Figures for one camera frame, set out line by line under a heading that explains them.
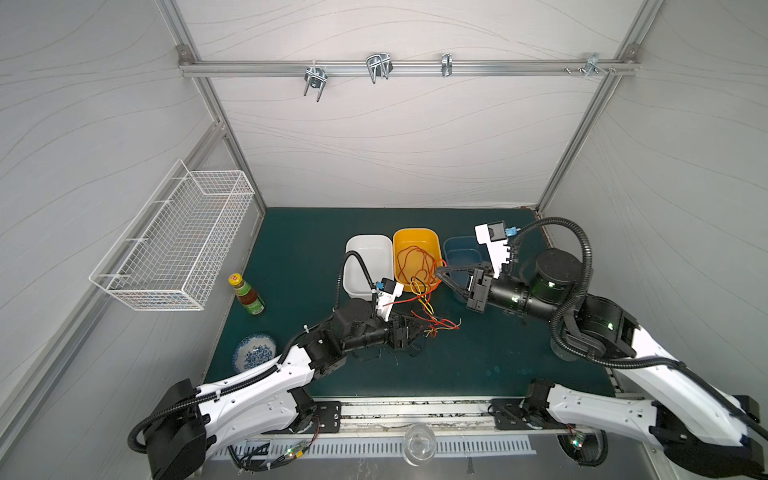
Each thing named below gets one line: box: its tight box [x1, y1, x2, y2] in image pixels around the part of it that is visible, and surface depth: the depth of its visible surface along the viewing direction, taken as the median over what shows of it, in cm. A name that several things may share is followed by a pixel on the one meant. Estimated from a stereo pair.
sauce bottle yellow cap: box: [228, 273, 265, 315], surface depth 84 cm
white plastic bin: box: [342, 234, 393, 299], surface depth 105 cm
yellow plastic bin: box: [393, 228, 443, 292], surface depth 107 cm
